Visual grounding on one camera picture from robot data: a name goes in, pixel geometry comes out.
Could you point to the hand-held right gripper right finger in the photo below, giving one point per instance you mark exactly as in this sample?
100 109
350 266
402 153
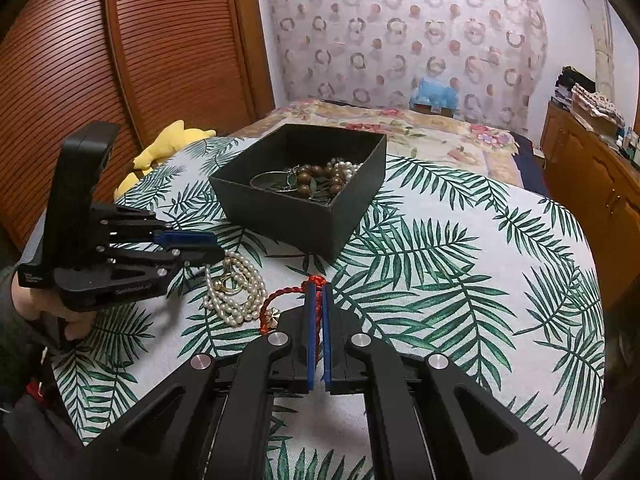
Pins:
327 340

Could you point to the black box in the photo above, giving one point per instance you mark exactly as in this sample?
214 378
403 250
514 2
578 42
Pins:
300 225

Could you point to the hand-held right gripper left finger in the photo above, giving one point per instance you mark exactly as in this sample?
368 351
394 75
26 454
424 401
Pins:
313 340

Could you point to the pale green jade bangle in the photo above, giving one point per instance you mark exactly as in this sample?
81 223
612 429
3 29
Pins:
257 180

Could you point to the yellow plush toy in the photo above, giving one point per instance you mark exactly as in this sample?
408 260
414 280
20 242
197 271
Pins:
170 142

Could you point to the wooden cabinet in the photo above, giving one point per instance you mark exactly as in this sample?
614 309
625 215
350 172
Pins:
590 185

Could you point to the person's left forearm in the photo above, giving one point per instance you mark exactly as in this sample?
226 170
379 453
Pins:
20 350

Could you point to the black bag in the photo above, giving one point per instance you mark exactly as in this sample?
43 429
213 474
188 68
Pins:
572 80

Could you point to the wooden louvred wardrobe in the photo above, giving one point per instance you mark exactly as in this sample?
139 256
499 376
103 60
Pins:
150 60

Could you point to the person's left hand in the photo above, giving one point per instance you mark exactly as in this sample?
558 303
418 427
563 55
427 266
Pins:
50 310

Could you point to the blue bag by curtain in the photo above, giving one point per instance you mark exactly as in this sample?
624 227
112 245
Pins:
435 95

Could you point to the circle pattern curtain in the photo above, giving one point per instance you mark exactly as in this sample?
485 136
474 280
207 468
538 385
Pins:
390 30

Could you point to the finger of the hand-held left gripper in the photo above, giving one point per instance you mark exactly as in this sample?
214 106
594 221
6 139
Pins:
187 240
145 272

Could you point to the stack of folded cloths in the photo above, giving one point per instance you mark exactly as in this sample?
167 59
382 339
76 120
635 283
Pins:
597 102

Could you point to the dark blue bedsheet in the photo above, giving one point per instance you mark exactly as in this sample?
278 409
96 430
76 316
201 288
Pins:
530 160

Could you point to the floral blanket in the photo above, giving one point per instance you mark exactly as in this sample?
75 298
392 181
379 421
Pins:
440 135

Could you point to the leaf print tablecloth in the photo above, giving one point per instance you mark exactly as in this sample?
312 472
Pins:
450 260

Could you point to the beige tied curtain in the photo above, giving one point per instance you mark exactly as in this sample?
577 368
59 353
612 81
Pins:
602 40

